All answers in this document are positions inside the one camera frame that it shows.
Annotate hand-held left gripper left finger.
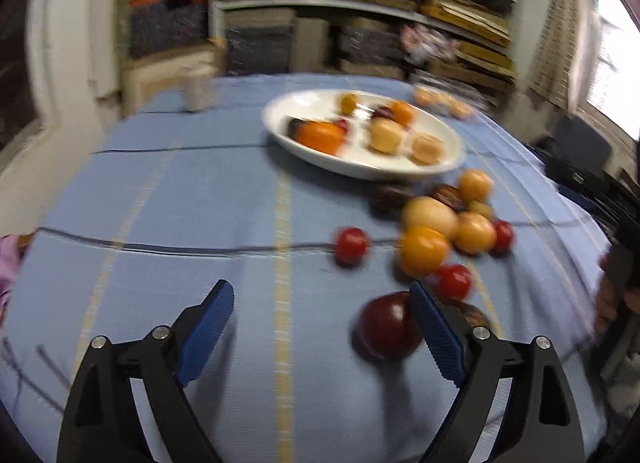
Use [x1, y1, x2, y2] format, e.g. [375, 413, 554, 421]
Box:
[57, 279, 235, 463]

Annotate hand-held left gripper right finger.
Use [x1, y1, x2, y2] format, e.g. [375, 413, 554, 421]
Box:
[409, 280, 586, 463]

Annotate white oval plate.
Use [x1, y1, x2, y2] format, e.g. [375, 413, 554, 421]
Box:
[261, 89, 468, 181]

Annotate beige fruit with brown marks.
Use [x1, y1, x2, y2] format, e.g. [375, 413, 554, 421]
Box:
[368, 117, 405, 154]

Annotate orange mandarin with leaf stub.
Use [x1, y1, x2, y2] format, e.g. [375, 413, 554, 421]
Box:
[295, 120, 348, 156]

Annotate pack of small peach-coloured fruits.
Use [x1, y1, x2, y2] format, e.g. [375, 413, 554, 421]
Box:
[414, 86, 475, 119]

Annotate person's right hand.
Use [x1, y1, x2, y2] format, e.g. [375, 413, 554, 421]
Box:
[594, 255, 626, 335]

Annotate dark jacket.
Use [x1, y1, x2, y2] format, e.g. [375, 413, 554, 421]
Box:
[530, 140, 631, 224]

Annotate large beige round fruit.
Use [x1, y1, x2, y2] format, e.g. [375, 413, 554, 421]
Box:
[401, 196, 460, 241]

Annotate blue chair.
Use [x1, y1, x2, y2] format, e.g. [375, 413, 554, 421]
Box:
[552, 116, 613, 179]

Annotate blue checked tablecloth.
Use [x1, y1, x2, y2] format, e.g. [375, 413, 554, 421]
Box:
[0, 72, 616, 463]

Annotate purple cloth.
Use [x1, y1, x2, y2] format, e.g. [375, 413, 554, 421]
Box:
[0, 233, 26, 324]

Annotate beige checked curtain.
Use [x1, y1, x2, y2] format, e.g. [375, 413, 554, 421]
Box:
[525, 0, 596, 111]

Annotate silver drink can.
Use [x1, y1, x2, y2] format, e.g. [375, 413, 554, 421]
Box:
[181, 66, 213, 112]

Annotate clear plastic clamshell box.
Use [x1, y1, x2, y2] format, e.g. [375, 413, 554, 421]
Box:
[412, 70, 488, 120]

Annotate pink plastic bag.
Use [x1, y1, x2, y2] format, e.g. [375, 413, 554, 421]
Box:
[400, 23, 463, 66]

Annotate stack of dark grey boxes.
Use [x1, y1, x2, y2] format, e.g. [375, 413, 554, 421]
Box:
[337, 18, 406, 66]
[224, 10, 296, 76]

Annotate stacks of tan flat boxes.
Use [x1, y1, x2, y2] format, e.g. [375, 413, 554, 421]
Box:
[320, 0, 518, 94]

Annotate grey patterned upright box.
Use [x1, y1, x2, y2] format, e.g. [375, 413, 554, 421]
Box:
[295, 18, 331, 74]

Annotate white leaning panel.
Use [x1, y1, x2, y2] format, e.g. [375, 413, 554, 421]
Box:
[87, 0, 126, 99]

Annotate stack of blue patterned boxes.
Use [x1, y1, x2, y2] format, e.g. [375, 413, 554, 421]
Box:
[129, 0, 208, 59]

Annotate green marbled board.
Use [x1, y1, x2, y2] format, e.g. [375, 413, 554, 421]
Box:
[112, 0, 133, 61]

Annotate window with white frame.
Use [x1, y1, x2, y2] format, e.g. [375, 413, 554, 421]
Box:
[582, 0, 640, 139]
[0, 0, 46, 154]

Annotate cream picture frame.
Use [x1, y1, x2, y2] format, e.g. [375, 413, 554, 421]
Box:
[121, 46, 226, 116]

